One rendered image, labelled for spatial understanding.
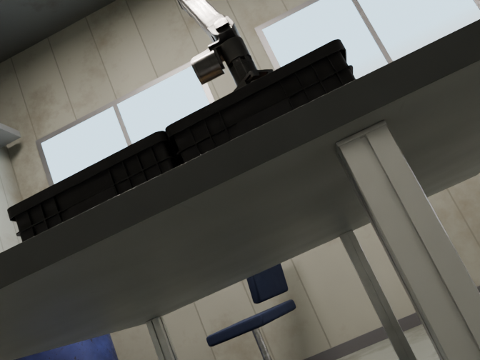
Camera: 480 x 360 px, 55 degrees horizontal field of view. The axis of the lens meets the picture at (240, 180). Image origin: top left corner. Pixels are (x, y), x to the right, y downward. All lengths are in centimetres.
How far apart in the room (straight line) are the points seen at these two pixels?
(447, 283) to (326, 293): 289
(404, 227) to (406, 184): 5
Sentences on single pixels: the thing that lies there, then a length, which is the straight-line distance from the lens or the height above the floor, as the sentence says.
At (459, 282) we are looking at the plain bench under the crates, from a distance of 53.
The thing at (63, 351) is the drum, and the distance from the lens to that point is 291.
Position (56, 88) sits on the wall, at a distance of 444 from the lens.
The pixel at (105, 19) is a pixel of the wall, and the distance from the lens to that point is 449.
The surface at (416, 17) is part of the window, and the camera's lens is 391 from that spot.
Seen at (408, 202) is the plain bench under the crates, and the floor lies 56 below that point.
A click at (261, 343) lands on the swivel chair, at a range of 297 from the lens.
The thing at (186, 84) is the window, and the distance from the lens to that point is 388.
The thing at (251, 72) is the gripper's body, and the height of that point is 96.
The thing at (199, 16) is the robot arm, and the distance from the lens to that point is 123.
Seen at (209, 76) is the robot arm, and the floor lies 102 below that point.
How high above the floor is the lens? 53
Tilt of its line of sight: 15 degrees up
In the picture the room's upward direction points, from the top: 24 degrees counter-clockwise
